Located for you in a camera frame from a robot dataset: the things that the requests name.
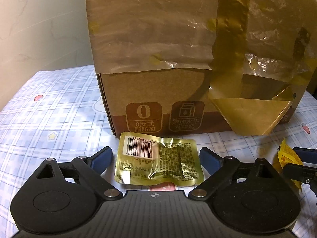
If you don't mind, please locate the yellow snack packet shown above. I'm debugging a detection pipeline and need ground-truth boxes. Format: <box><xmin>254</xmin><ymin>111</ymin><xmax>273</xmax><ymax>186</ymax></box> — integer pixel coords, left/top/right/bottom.
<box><xmin>273</xmin><ymin>138</ymin><xmax>304</xmax><ymax>192</ymax></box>

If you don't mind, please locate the gold foil snack packet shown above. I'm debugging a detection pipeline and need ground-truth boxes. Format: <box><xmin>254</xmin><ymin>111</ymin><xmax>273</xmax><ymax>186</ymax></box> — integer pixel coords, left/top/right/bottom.
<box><xmin>115</xmin><ymin>132</ymin><xmax>204</xmax><ymax>186</ymax></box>

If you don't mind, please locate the checked bed sheet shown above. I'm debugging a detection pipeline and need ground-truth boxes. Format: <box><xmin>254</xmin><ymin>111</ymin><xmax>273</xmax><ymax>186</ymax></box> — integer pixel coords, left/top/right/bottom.
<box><xmin>1</xmin><ymin>66</ymin><xmax>316</xmax><ymax>237</ymax></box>

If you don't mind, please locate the cardboard box with plastic liner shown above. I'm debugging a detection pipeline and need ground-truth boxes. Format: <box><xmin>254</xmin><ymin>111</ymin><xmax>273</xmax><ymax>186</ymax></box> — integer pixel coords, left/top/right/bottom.
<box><xmin>86</xmin><ymin>0</ymin><xmax>316</xmax><ymax>136</ymax></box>

